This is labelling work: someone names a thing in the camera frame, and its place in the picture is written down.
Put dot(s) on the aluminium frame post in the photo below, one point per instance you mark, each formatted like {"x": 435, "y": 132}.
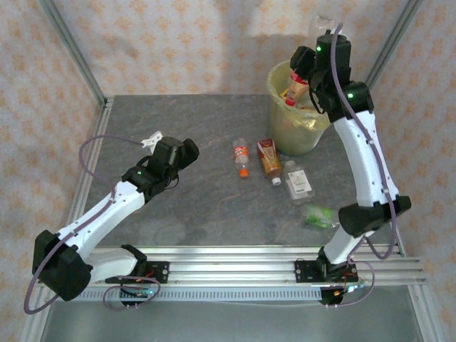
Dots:
{"x": 389, "y": 50}
{"x": 74, "y": 50}

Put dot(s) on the clear bottle white label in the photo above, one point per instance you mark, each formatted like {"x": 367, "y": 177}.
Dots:
{"x": 297, "y": 181}

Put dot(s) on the aluminium mounting rail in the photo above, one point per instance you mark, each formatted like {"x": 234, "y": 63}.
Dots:
{"x": 231, "y": 267}

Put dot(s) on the black controller bracket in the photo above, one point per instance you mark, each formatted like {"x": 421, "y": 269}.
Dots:
{"x": 135, "y": 295}
{"x": 331, "y": 297}

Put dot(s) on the aluminium side rail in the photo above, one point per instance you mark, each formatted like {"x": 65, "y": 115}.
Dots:
{"x": 400, "y": 247}
{"x": 101, "y": 121}

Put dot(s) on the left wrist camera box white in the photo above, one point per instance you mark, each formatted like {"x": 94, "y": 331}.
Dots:
{"x": 151, "y": 139}

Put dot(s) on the green plastic bottle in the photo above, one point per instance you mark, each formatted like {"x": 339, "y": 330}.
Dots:
{"x": 318, "y": 217}

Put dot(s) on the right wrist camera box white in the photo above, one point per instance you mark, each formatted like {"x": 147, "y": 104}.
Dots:
{"x": 325, "y": 24}

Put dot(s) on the brown tea bottle red label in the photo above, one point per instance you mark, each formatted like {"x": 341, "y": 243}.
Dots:
{"x": 269, "y": 160}

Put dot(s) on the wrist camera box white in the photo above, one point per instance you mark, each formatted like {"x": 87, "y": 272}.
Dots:
{"x": 325, "y": 24}
{"x": 151, "y": 139}

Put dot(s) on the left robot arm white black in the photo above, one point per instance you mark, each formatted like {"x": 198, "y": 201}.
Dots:
{"x": 103, "y": 213}

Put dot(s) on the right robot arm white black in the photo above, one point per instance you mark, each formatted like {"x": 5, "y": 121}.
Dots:
{"x": 367, "y": 160}

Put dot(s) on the bin with yellow-green liner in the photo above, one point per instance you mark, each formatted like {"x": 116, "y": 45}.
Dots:
{"x": 292, "y": 132}

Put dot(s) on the orange juice bottle orange cap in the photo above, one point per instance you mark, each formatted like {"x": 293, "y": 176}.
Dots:
{"x": 297, "y": 89}

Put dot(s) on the aluminium frame leg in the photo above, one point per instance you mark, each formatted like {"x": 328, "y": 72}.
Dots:
{"x": 33, "y": 324}
{"x": 427, "y": 317}

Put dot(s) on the red-orange label bottle orange cap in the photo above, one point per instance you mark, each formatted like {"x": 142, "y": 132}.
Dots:
{"x": 241, "y": 151}

